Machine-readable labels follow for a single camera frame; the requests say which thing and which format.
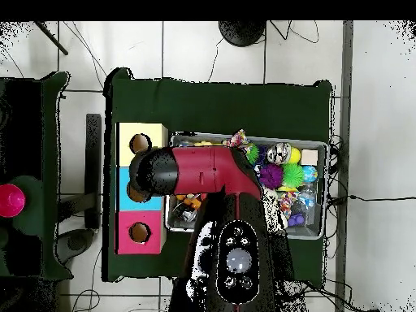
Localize pink plastic cup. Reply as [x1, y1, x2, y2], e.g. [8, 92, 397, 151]
[0, 182, 27, 218]

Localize black upright panel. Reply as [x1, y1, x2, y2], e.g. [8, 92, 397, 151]
[84, 113, 102, 230]

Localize wire mesh bin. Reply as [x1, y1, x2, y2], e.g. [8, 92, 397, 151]
[164, 130, 329, 241]

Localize wooden box with three holes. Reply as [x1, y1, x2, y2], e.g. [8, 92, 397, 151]
[115, 122, 169, 255]

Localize grey oval floor base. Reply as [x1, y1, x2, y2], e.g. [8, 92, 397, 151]
[53, 227, 96, 265]

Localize plain wooden block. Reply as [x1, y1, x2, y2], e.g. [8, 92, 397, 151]
[301, 149, 319, 167]

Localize black tripod leg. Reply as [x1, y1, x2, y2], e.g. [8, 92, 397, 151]
[33, 20, 70, 56]

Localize green spiky rubber ball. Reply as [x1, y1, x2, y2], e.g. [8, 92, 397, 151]
[280, 162, 306, 189]

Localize purple knobby rubber ball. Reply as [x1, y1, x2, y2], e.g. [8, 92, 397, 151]
[258, 162, 284, 190]

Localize blue globe ball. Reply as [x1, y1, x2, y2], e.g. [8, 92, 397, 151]
[301, 165, 319, 184]

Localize black floor cable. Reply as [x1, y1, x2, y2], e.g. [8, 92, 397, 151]
[347, 193, 416, 202]

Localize dark green side tablecloth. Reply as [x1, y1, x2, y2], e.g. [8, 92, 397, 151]
[0, 71, 73, 281]

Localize black round stand base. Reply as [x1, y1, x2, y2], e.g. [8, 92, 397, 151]
[218, 20, 267, 48]

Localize grey floor cable cover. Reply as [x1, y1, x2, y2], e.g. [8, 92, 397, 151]
[334, 20, 354, 312]

